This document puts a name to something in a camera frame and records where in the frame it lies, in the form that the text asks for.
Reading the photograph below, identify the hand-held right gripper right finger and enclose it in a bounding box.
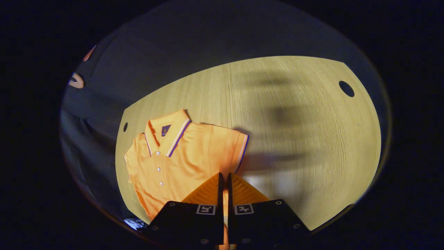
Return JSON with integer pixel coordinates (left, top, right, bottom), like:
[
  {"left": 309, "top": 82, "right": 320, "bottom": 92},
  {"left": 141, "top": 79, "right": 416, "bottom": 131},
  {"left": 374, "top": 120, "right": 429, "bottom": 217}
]
[{"left": 227, "top": 173, "right": 313, "bottom": 248}]

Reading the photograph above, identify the orange T-shirt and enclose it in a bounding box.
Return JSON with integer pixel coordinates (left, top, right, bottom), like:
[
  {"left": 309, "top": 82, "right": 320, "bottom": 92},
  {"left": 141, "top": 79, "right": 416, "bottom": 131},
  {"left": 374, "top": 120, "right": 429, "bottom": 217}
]
[{"left": 124, "top": 109, "right": 249, "bottom": 250}]

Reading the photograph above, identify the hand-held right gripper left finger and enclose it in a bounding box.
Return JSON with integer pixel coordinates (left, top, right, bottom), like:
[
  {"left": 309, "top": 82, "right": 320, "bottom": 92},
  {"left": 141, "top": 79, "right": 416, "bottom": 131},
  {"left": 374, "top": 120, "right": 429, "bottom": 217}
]
[{"left": 139, "top": 173, "right": 224, "bottom": 248}]

